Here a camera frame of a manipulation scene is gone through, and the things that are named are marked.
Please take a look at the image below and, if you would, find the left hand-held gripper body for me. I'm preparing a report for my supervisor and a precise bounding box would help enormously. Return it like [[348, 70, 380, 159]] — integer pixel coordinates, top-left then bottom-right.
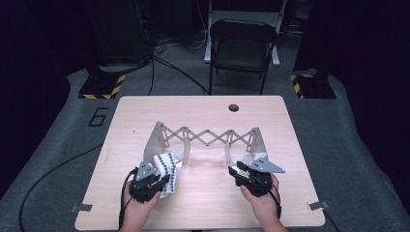
[[129, 161, 162, 204]]

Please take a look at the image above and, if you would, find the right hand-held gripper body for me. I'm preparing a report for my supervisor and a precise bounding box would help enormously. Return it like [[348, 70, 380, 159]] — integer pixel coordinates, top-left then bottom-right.
[[235, 157, 286, 197]]

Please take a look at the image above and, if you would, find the white patterned dish cloth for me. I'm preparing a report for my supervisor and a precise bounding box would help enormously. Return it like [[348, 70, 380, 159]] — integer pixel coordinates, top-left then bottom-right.
[[153, 152, 182, 199]]

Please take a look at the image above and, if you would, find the grey expandable metal rack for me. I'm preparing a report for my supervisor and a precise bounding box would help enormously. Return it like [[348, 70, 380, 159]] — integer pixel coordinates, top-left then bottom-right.
[[142, 121, 269, 172]]

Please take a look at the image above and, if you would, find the person's right hand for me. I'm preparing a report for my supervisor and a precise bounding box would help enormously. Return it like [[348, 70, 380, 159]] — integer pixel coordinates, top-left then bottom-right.
[[240, 173, 280, 224]]

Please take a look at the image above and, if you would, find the person's left hand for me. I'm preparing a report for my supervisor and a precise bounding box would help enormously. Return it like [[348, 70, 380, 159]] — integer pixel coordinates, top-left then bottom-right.
[[123, 180, 162, 227]]

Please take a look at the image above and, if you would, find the grey tape strip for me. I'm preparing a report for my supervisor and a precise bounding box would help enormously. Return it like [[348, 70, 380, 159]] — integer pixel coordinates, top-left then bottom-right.
[[307, 200, 331, 212], [70, 203, 94, 214]]

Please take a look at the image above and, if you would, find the black yellow striped stand base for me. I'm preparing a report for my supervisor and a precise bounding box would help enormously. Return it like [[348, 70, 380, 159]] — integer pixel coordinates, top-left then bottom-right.
[[289, 68, 337, 100], [77, 66, 126, 101]]

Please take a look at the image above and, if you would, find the black folding chair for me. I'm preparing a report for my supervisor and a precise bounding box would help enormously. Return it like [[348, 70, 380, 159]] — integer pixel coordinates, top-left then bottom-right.
[[208, 18, 278, 96]]

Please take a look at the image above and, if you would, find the black equipment cabinet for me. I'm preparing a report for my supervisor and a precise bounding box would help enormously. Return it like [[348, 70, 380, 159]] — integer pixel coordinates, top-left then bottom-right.
[[81, 0, 153, 66]]

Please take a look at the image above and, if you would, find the left hand-held gripper cable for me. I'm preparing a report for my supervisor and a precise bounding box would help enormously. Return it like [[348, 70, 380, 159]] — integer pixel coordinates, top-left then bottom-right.
[[118, 167, 139, 230]]

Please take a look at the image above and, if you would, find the hand-held gripper cable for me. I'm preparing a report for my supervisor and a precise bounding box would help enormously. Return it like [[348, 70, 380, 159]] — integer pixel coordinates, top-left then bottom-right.
[[118, 167, 139, 230], [257, 175, 282, 220]]

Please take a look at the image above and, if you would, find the right hand-held gripper cable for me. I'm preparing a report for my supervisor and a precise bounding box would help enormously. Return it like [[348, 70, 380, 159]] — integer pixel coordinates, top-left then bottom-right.
[[257, 175, 282, 220]]

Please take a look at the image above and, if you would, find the short black taped cable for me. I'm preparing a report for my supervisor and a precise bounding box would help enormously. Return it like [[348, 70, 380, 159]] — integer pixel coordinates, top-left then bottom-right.
[[322, 209, 341, 232]]

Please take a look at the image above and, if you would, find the thin black floor cable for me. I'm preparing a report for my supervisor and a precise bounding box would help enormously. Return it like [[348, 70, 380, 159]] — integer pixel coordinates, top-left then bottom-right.
[[154, 57, 211, 95], [147, 57, 156, 97]]

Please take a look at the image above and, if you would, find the long black floor cable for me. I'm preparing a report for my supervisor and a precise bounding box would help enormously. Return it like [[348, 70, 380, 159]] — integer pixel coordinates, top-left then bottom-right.
[[18, 143, 104, 232]]

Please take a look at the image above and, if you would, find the floor cable bundle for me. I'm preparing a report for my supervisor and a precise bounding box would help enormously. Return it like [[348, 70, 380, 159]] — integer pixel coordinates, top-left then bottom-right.
[[153, 28, 207, 54]]

